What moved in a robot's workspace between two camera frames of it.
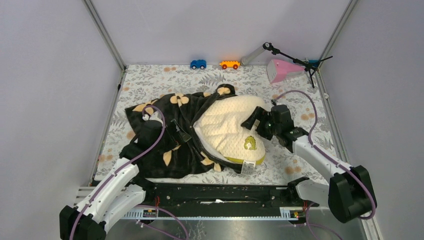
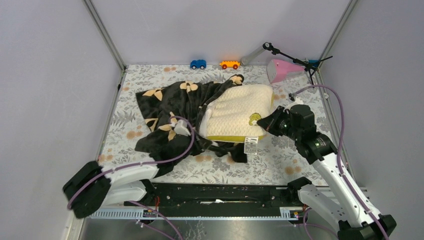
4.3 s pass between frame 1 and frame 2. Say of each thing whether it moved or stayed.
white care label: moved
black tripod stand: stayed
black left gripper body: moved
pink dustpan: stayed
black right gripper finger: moved
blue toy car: stayed
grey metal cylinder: stayed
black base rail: stayed
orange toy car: stayed
